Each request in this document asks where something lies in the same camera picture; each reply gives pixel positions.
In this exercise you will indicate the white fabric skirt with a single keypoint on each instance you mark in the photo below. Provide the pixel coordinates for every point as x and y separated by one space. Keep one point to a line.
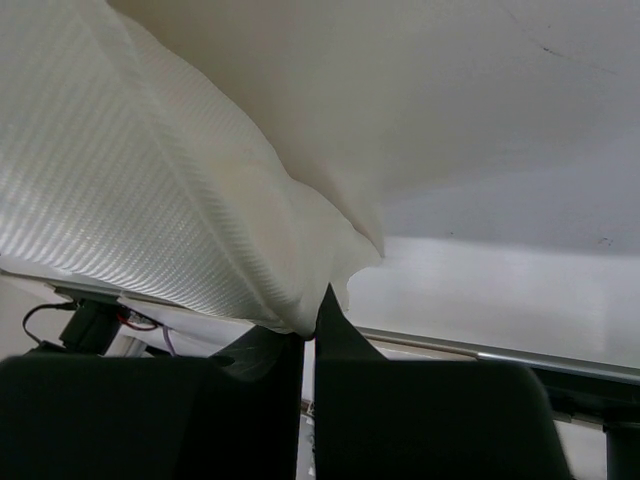
239 158

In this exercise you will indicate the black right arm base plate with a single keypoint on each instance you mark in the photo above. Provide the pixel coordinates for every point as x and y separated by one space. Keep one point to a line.
92 328

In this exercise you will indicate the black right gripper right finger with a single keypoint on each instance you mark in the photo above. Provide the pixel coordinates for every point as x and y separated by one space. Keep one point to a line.
377 418

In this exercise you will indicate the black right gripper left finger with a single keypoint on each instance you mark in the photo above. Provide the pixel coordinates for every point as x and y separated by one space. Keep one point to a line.
233 415

